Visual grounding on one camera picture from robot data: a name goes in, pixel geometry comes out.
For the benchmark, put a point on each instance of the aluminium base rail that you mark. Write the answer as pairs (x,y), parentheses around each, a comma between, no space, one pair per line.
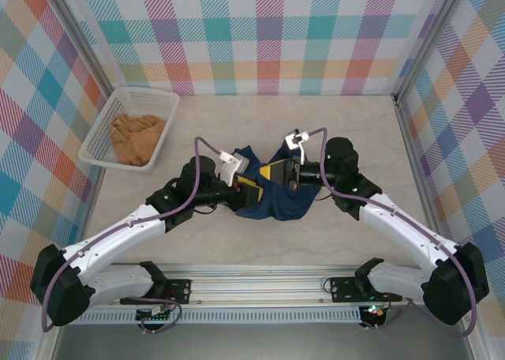
(256,285)

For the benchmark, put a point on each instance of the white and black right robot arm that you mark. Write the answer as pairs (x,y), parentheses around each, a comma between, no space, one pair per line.
(394,226)

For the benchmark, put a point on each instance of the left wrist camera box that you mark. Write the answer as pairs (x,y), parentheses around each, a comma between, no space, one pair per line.
(230,166)

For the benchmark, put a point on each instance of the navy blue t-shirt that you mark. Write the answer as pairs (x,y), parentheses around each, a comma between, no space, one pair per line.
(284,206)

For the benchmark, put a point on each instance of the green circuit board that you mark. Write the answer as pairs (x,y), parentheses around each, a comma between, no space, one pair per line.
(155,316)

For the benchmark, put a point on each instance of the aluminium frame post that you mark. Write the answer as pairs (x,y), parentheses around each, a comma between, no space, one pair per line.
(430,32)
(79,32)

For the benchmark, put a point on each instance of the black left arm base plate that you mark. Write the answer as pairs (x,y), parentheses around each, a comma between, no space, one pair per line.
(181,291)

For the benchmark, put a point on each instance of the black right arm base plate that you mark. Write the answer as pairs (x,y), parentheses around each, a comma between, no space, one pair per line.
(341,289)

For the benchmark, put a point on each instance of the white perforated plastic basket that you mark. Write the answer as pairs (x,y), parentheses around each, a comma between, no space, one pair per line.
(94,147)

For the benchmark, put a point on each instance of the grey metal shelf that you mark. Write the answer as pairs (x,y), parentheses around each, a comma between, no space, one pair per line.
(256,344)

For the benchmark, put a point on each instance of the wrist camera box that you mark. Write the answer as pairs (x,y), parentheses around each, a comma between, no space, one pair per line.
(230,166)
(294,141)

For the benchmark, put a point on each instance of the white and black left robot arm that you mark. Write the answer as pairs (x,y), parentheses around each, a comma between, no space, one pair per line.
(118,229)

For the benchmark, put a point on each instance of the tan crumpled cloth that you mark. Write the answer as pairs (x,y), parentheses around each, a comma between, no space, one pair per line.
(134,139)

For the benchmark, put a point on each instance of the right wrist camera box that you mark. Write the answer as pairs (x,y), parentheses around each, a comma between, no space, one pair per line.
(294,141)

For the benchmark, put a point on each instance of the black controller box with LED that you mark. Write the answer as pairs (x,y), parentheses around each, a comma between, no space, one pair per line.
(375,314)

